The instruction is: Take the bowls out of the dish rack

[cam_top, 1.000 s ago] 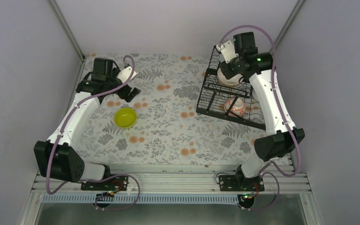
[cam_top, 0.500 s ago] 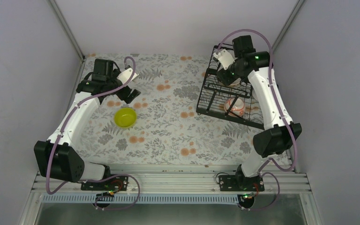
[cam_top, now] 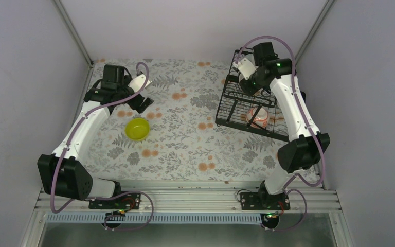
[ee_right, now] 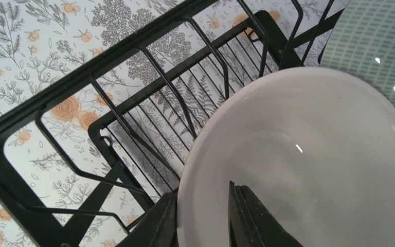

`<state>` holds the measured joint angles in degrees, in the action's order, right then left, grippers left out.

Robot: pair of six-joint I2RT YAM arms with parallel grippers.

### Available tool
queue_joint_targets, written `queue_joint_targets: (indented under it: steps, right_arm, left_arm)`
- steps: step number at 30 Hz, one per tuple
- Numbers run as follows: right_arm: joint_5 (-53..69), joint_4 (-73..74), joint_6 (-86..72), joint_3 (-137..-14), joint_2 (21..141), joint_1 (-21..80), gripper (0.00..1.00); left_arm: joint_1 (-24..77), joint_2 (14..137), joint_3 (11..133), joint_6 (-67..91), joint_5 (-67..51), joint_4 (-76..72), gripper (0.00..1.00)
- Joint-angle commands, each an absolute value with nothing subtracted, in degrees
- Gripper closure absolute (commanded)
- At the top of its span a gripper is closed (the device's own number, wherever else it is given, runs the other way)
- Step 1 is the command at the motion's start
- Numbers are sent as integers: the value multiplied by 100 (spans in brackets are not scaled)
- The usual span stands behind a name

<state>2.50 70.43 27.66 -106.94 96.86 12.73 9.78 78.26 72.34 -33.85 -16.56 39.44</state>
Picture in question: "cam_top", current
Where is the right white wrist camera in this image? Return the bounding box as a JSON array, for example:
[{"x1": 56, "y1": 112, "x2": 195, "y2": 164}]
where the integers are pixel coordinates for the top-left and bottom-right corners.
[{"x1": 233, "y1": 57, "x2": 257, "y2": 81}]

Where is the floral table mat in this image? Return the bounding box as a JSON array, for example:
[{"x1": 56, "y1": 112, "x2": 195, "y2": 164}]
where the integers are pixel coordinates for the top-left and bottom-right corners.
[{"x1": 84, "y1": 59, "x2": 284, "y2": 181}]

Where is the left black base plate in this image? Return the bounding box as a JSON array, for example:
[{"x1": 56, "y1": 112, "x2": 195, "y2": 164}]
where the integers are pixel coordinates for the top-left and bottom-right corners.
[{"x1": 88, "y1": 193, "x2": 141, "y2": 210}]

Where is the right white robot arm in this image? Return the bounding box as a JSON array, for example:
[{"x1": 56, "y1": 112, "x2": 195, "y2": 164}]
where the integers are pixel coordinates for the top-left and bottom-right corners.
[{"x1": 232, "y1": 42, "x2": 330, "y2": 209}]

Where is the yellow-green bowl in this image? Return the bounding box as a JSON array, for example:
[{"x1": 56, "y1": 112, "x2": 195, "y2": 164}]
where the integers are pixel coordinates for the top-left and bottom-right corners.
[{"x1": 124, "y1": 118, "x2": 151, "y2": 141}]

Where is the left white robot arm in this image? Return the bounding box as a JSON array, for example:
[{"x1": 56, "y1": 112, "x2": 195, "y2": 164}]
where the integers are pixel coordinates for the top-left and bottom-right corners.
[{"x1": 37, "y1": 64, "x2": 153, "y2": 208}]

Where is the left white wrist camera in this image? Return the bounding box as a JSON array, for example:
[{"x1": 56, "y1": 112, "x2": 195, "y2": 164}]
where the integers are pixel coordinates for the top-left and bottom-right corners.
[{"x1": 128, "y1": 74, "x2": 152, "y2": 93}]

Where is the aluminium mounting rail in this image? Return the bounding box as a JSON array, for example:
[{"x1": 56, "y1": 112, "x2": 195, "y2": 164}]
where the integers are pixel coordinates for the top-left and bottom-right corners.
[{"x1": 31, "y1": 181, "x2": 342, "y2": 225}]

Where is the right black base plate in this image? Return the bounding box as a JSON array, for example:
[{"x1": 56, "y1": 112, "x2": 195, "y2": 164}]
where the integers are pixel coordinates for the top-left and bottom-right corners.
[{"x1": 235, "y1": 189, "x2": 291, "y2": 210}]

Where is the red white patterned bowl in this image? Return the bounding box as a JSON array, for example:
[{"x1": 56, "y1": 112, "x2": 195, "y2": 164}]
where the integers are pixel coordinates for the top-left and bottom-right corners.
[{"x1": 245, "y1": 107, "x2": 270, "y2": 129}]

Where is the black wire dish rack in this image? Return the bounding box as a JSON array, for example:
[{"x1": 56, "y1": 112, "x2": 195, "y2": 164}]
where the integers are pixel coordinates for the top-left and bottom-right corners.
[{"x1": 215, "y1": 47, "x2": 306, "y2": 143}]

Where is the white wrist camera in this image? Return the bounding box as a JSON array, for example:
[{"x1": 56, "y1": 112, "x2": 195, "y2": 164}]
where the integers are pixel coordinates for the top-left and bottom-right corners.
[
  {"x1": 233, "y1": 57, "x2": 257, "y2": 81},
  {"x1": 128, "y1": 74, "x2": 152, "y2": 93}
]

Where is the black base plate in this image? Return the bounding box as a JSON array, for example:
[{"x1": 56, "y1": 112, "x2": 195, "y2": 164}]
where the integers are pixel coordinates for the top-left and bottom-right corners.
[
  {"x1": 235, "y1": 189, "x2": 291, "y2": 210},
  {"x1": 88, "y1": 193, "x2": 141, "y2": 210}
]

